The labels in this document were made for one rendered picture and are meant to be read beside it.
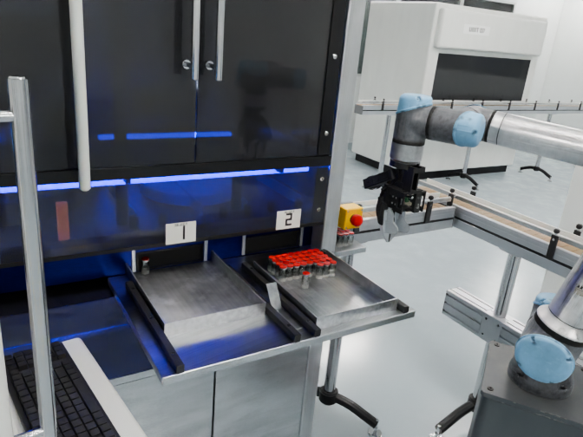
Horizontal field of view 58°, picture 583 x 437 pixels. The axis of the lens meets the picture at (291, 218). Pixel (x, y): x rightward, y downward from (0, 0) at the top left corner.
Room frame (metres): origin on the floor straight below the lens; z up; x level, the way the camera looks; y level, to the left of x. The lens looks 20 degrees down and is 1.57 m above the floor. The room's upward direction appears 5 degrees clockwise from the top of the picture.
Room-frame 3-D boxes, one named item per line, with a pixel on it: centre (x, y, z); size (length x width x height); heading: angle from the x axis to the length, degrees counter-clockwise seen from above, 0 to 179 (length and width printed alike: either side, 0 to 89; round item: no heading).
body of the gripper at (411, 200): (1.21, -0.26, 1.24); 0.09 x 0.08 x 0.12; 33
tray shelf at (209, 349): (1.26, 0.07, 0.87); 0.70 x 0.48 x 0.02; 123
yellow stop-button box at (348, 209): (1.65, -0.19, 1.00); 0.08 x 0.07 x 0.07; 33
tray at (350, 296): (1.32, -0.10, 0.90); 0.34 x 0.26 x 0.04; 32
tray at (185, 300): (1.23, 0.25, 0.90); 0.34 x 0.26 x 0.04; 33
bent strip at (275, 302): (1.16, 0.00, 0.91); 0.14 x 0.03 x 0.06; 33
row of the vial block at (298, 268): (1.39, -0.06, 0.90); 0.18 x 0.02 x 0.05; 122
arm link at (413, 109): (1.21, -0.26, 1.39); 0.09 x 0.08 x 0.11; 58
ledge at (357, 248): (1.69, -0.18, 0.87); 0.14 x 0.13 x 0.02; 33
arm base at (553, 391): (1.12, -0.66, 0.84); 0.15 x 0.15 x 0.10
